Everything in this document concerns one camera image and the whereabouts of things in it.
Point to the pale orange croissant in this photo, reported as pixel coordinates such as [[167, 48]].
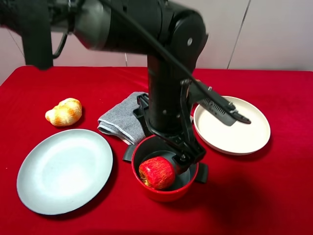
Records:
[[66, 113]]

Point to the red yellow apple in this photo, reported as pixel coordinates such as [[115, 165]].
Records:
[[157, 173]]

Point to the grey blue round plate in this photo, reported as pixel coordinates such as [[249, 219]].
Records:
[[64, 172]]

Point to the red pot with black handles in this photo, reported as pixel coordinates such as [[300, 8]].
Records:
[[154, 146]]

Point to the red tablecloth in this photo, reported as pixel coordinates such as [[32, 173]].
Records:
[[269, 192]]

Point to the cream shallow bowl plate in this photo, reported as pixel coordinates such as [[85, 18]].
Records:
[[237, 139]]

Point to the folded grey towel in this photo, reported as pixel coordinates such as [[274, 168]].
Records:
[[120, 121]]

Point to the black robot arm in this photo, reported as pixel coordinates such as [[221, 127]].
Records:
[[172, 37]]

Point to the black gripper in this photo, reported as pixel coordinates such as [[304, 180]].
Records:
[[168, 117]]

